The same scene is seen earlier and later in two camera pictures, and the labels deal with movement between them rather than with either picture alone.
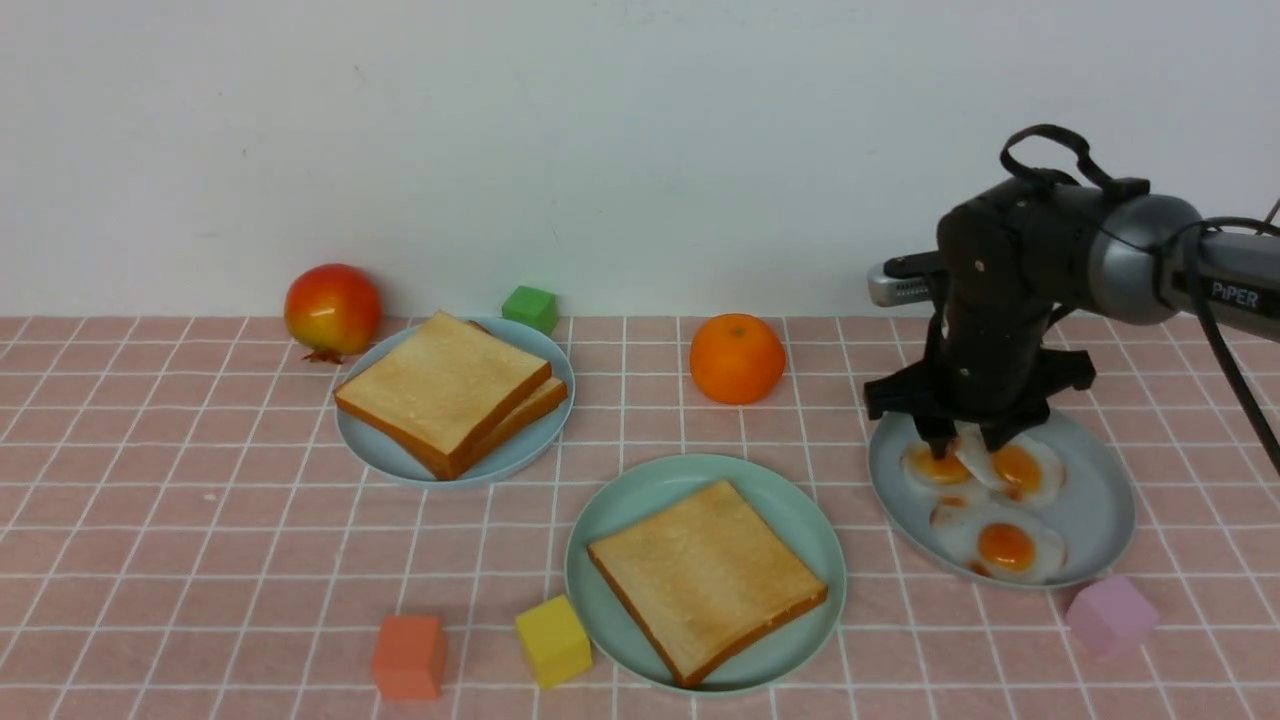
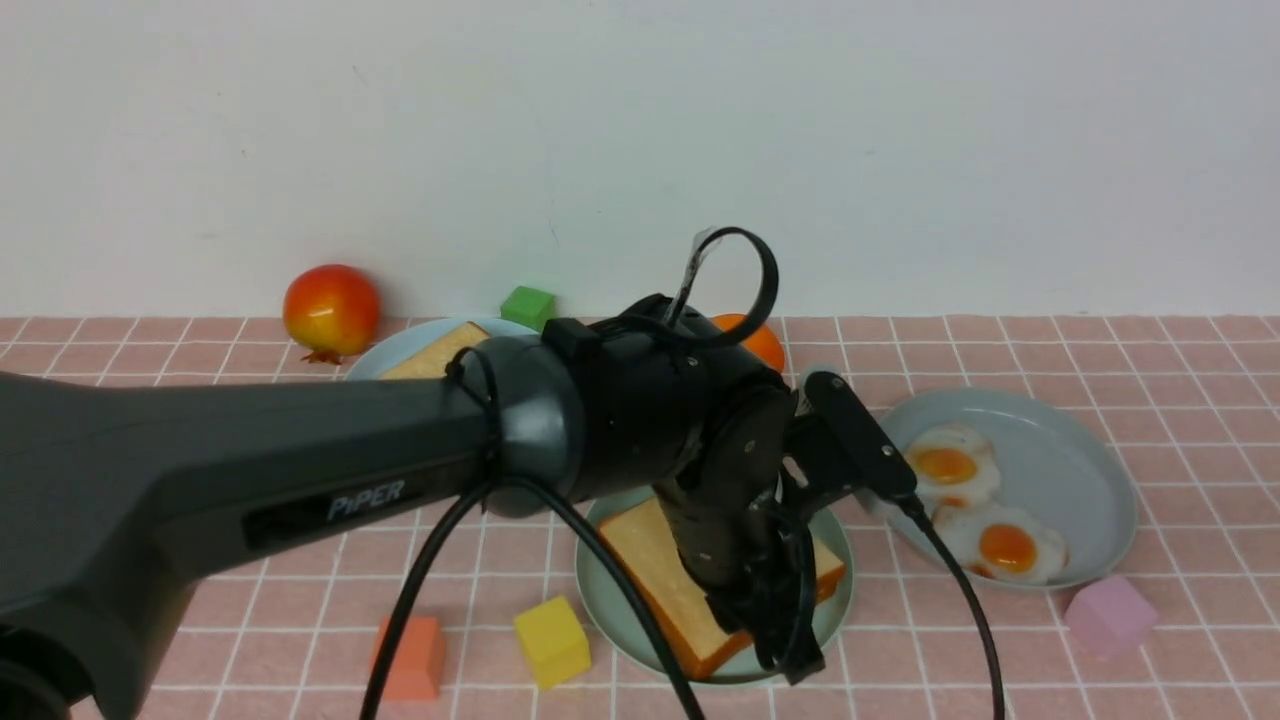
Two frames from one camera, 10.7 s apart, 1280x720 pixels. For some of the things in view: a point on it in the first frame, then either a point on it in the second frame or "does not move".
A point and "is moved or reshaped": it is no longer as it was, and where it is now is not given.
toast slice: (442, 394) is moved or reshaped
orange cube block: (410, 657) does not move
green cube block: (532, 305) does not move
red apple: (331, 310) does not move
